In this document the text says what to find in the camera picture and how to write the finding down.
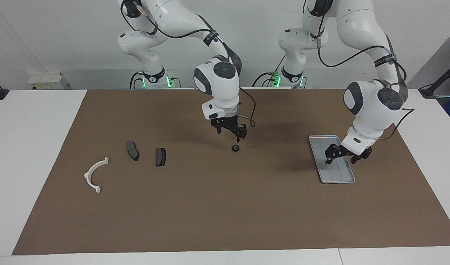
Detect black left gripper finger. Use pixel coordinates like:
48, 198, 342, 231
325, 145, 340, 165
351, 147, 373, 165

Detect silver metal tray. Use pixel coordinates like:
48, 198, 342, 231
308, 135, 356, 184

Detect rectangular dark brake pad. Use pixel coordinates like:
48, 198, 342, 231
155, 147, 167, 167

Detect brown table mat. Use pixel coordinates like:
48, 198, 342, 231
12, 88, 450, 255

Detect curved dark brake pad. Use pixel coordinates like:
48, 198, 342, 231
126, 140, 140, 162

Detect white power strip box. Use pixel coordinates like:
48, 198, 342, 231
28, 72, 68, 90

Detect black left arm base cable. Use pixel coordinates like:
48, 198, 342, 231
252, 55, 287, 88

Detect black arm base cable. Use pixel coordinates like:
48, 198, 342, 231
252, 55, 287, 88
129, 71, 144, 89

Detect black right arm base cable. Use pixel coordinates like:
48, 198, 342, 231
129, 71, 144, 89

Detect black camera stand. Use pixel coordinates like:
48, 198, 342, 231
418, 59, 450, 98

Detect white semicircular plastic bracket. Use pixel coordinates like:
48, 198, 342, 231
84, 157, 109, 194

